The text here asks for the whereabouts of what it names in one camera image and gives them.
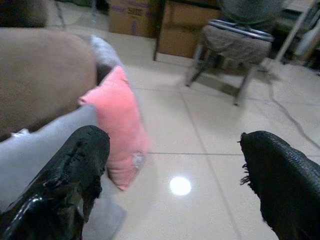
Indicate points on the dark metal table leg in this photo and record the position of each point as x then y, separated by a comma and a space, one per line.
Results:
158, 30

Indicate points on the cardboard box with purple print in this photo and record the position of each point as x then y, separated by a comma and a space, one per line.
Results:
132, 17

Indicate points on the brown sofa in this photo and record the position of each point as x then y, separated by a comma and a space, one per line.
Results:
42, 80

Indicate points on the metal stool with brown cushion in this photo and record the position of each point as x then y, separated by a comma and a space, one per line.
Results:
230, 50

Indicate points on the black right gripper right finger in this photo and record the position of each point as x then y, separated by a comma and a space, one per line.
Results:
282, 180

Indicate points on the grey furry pillow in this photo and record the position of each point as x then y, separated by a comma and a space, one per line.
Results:
106, 55

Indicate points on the plain brown cardboard box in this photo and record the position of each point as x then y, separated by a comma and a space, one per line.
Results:
182, 30

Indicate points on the grey standing fan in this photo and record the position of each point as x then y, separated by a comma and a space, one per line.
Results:
252, 11

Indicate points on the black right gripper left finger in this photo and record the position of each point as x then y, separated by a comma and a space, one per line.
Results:
62, 185

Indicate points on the pink pillow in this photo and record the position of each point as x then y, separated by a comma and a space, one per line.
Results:
120, 125

